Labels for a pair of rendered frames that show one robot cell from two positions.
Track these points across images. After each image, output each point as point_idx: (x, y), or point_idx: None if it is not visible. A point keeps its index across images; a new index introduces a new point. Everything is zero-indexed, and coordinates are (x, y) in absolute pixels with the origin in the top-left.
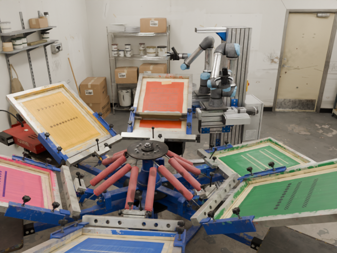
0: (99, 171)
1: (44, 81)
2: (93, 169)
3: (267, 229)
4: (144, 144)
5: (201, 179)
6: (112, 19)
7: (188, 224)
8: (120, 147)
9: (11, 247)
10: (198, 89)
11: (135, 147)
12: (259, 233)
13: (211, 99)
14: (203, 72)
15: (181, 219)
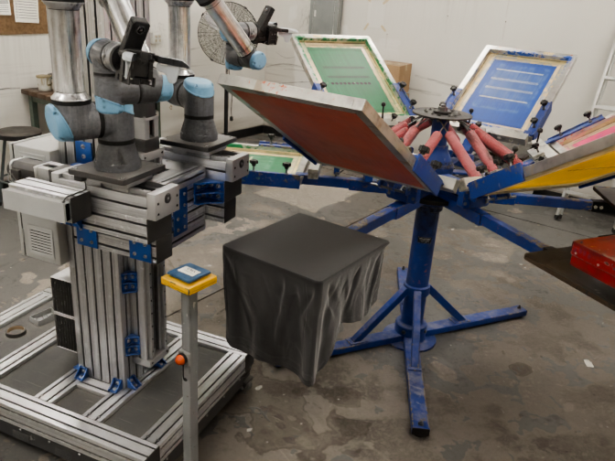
0: (503, 223)
1: None
2: (516, 230)
3: (177, 316)
4: (444, 115)
5: (344, 177)
6: None
7: (292, 373)
8: None
9: (604, 187)
10: (131, 159)
11: (458, 116)
12: (198, 318)
13: (213, 119)
14: (90, 101)
15: (296, 388)
